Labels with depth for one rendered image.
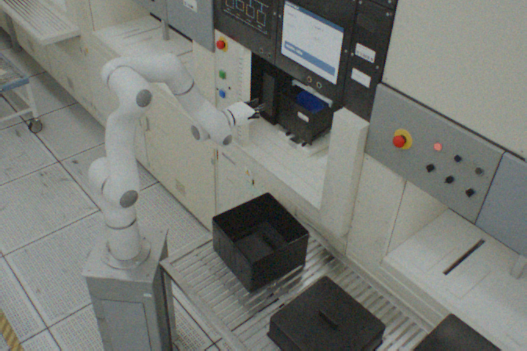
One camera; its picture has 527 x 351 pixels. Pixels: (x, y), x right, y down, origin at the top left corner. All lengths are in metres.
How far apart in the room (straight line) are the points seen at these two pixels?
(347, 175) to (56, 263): 1.92
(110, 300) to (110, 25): 1.99
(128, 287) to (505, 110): 1.49
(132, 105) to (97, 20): 1.98
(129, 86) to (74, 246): 1.80
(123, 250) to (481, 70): 1.42
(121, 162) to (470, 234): 1.38
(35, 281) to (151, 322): 1.06
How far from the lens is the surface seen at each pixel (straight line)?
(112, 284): 2.24
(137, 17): 3.82
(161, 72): 1.84
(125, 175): 1.92
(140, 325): 2.43
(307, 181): 2.39
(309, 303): 1.97
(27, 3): 4.32
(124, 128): 1.85
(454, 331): 1.83
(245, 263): 2.01
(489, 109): 1.59
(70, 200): 3.68
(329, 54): 1.88
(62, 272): 3.28
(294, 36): 1.99
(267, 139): 2.61
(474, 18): 1.53
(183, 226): 3.39
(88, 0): 3.61
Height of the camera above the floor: 2.45
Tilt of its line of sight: 39 degrees down
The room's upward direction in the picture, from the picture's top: 3 degrees clockwise
